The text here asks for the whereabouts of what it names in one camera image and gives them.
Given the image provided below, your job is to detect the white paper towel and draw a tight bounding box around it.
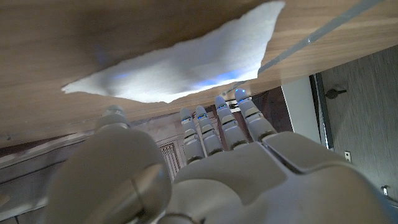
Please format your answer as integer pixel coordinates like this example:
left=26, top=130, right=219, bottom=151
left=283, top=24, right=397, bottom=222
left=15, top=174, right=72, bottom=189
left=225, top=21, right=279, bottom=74
left=61, top=0, right=286, bottom=104

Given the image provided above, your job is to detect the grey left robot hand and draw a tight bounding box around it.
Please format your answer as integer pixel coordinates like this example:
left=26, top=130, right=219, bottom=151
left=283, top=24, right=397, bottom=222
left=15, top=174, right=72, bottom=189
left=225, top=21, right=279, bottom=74
left=40, top=88, right=398, bottom=224

